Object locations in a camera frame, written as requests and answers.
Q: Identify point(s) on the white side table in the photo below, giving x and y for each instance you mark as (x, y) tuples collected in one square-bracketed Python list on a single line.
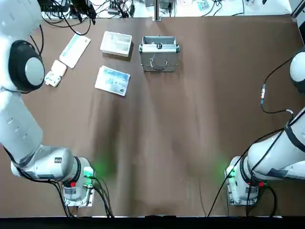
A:
[(226, 13)]

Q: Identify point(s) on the blue white flat packet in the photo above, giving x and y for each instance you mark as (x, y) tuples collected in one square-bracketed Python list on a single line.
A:
[(112, 80)]

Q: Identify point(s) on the white plastic partition tray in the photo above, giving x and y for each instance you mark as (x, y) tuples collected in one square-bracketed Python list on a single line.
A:
[(116, 44)]

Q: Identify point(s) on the white hinged pill box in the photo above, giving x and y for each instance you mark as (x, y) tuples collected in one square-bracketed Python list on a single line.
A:
[(56, 72)]

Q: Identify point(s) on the aluminium first-aid case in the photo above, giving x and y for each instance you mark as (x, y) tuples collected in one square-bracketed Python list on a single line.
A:
[(157, 52)]

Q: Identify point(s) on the grey usb hub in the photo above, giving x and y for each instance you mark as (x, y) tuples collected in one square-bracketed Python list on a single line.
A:
[(114, 10)]

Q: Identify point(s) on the aluminium frame post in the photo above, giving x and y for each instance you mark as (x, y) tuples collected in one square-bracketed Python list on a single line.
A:
[(157, 10), (298, 8)]

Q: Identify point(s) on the long blue white packet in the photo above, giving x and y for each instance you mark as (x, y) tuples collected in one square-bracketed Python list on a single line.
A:
[(75, 50)]

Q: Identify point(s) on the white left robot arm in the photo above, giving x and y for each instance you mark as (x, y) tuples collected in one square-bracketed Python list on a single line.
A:
[(21, 133)]

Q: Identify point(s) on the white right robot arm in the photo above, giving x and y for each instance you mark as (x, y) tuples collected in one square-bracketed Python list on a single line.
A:
[(274, 152)]

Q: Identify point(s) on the small blue white packet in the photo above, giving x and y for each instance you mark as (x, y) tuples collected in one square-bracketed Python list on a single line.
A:
[(203, 5)]

